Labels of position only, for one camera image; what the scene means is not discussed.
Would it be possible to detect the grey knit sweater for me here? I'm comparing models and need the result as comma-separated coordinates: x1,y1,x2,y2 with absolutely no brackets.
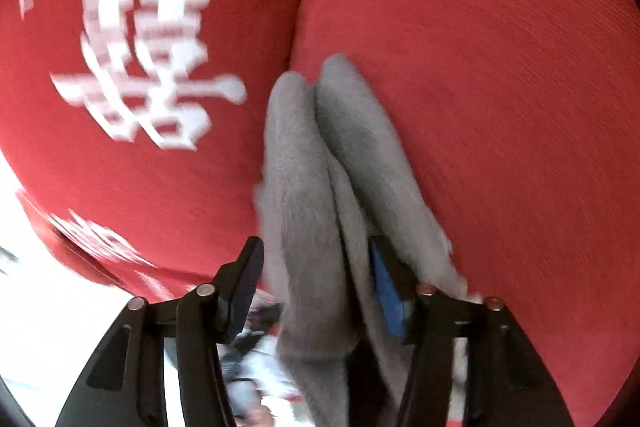
255,55,466,426

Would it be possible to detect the red sofa back cushion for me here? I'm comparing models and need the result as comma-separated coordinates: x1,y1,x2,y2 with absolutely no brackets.
1,0,300,301

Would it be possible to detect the red sofa seat cushion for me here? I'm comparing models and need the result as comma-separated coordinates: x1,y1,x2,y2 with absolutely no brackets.
293,0,639,426

